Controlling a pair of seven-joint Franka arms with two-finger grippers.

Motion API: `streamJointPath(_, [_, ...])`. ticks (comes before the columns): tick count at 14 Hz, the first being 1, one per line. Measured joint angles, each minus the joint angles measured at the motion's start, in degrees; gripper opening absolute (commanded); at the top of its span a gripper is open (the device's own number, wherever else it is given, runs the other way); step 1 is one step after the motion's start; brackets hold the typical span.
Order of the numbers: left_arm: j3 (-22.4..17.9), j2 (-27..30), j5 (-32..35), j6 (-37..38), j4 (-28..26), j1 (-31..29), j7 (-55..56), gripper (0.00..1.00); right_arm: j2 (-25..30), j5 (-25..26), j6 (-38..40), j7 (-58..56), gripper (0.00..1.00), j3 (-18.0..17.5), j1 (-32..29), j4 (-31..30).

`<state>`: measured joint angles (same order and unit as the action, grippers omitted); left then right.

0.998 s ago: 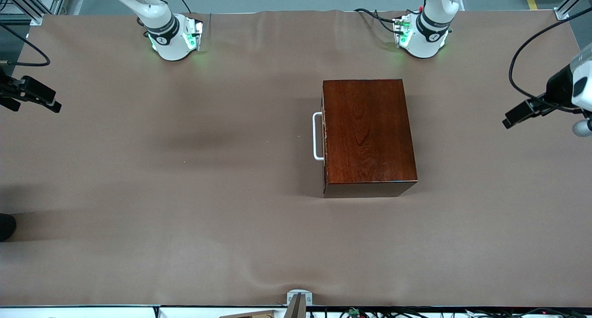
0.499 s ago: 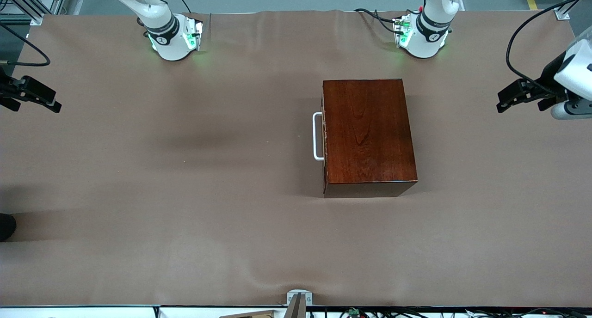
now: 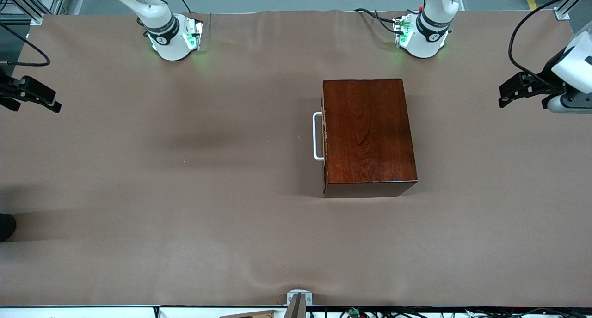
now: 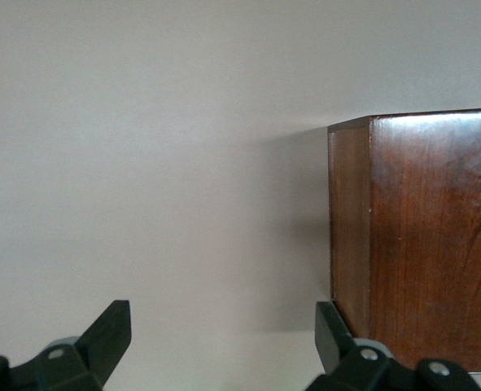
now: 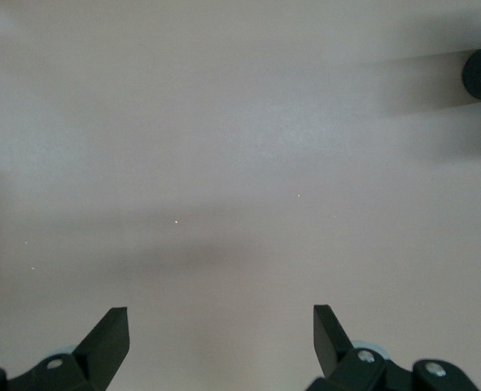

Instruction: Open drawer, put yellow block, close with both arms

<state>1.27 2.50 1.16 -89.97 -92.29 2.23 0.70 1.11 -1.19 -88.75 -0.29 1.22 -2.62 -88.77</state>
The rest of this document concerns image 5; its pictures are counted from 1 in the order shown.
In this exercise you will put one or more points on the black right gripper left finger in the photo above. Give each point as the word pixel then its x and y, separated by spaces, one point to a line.
pixel 101 354

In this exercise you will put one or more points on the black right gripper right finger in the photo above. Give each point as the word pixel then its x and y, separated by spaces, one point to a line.
pixel 362 374

